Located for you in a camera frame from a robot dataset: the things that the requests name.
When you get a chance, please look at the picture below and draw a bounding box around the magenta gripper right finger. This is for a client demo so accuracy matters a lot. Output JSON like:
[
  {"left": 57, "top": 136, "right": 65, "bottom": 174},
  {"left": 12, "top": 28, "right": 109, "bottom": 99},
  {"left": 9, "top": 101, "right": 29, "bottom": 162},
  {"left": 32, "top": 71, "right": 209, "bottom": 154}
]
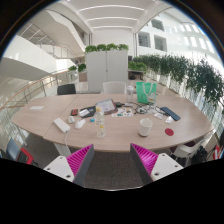
[{"left": 130, "top": 143, "right": 182, "bottom": 185}]

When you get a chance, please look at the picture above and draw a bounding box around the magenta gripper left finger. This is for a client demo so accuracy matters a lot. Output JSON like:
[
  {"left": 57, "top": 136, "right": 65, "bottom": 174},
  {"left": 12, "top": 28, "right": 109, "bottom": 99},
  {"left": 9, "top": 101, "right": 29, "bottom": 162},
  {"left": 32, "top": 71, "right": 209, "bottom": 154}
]
[{"left": 44, "top": 144, "right": 94, "bottom": 187}]

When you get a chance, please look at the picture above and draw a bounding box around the clear plastic water bottle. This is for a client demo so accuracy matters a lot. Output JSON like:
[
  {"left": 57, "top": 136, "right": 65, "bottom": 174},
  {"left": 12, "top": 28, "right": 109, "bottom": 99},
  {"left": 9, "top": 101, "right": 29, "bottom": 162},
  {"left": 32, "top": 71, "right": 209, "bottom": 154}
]
[{"left": 94, "top": 107, "right": 106, "bottom": 138}]

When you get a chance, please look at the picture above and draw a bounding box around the red round coaster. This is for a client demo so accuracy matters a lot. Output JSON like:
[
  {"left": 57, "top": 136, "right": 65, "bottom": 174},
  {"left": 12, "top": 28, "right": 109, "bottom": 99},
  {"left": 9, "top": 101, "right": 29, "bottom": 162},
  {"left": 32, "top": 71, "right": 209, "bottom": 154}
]
[{"left": 165, "top": 128, "right": 174, "bottom": 136}]

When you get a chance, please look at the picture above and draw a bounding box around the white paper cup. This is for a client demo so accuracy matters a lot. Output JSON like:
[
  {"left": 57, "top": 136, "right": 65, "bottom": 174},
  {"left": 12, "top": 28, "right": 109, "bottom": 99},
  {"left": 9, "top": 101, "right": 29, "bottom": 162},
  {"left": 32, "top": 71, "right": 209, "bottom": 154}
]
[{"left": 138, "top": 118, "right": 153, "bottom": 137}]

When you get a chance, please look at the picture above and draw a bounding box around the white computer mouse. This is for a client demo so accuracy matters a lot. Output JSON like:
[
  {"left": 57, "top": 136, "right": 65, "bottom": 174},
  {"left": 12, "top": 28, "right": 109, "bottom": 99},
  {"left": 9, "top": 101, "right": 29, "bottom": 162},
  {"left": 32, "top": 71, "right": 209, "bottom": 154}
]
[{"left": 75, "top": 119, "right": 86, "bottom": 129}]

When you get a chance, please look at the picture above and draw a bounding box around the white chair right side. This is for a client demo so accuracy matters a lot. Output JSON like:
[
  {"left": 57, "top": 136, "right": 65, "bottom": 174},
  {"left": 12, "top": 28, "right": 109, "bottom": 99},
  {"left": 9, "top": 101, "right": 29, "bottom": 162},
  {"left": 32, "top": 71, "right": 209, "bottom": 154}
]
[{"left": 171, "top": 132, "right": 213, "bottom": 163}]

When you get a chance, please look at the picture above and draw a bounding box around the red black small device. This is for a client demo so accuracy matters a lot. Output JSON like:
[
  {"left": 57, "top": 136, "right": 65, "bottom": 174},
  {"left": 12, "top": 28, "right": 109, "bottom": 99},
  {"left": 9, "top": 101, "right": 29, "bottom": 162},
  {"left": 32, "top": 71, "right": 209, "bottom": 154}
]
[{"left": 70, "top": 109, "right": 78, "bottom": 116}]

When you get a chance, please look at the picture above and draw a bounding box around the dark blue tablet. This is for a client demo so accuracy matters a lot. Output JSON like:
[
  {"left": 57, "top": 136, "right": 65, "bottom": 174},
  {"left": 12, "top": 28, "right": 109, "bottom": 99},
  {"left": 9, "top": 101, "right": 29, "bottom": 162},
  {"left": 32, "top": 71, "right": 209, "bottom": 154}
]
[{"left": 160, "top": 107, "right": 181, "bottom": 121}]

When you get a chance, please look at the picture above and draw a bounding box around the blue red chair left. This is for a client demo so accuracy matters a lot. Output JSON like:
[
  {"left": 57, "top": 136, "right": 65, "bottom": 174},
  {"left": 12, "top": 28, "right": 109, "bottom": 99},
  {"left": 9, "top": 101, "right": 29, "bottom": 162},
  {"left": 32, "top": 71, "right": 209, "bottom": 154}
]
[{"left": 0, "top": 139, "right": 34, "bottom": 165}]

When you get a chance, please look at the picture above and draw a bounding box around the open notebook with papers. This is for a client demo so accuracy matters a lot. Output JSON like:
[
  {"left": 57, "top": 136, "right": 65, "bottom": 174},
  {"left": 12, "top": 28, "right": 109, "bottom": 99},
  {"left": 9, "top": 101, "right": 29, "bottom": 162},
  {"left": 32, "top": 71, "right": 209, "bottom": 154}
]
[{"left": 96, "top": 99, "right": 118, "bottom": 115}]

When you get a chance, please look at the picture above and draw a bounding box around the green tote bag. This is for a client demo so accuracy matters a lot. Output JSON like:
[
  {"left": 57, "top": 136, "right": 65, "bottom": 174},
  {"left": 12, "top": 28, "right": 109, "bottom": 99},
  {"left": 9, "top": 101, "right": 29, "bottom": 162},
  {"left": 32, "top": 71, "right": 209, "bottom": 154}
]
[{"left": 136, "top": 82, "right": 157, "bottom": 104}]

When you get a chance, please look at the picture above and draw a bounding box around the black office chair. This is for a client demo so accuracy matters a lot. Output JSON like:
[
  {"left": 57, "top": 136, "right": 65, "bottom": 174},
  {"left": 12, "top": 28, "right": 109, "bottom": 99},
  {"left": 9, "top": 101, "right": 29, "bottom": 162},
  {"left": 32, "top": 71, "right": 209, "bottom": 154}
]
[{"left": 57, "top": 84, "right": 76, "bottom": 95}]

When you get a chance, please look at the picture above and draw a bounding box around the clear glass jar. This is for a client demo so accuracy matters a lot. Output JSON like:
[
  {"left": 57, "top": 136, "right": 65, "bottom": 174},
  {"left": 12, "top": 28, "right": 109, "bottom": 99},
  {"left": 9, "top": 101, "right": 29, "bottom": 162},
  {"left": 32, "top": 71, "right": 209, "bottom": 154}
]
[{"left": 126, "top": 85, "right": 134, "bottom": 103}]

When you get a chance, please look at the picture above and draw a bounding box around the white office chair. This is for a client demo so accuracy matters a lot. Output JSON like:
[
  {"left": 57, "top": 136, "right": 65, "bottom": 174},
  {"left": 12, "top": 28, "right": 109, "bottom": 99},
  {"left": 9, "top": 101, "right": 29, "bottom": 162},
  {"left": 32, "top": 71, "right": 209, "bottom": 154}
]
[{"left": 103, "top": 82, "right": 126, "bottom": 94}]

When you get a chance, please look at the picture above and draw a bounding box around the green hedge planter row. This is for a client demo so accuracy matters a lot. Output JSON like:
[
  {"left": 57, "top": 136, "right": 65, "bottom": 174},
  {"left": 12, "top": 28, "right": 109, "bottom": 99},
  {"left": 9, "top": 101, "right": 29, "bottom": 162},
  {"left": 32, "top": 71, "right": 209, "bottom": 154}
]
[{"left": 128, "top": 54, "right": 224, "bottom": 105}]

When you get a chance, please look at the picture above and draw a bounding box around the white cabinet with plants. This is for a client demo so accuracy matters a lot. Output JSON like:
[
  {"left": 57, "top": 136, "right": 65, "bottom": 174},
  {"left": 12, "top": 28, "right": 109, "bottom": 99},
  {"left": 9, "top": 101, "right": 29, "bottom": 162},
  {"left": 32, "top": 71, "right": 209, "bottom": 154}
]
[{"left": 85, "top": 50, "right": 128, "bottom": 92}]

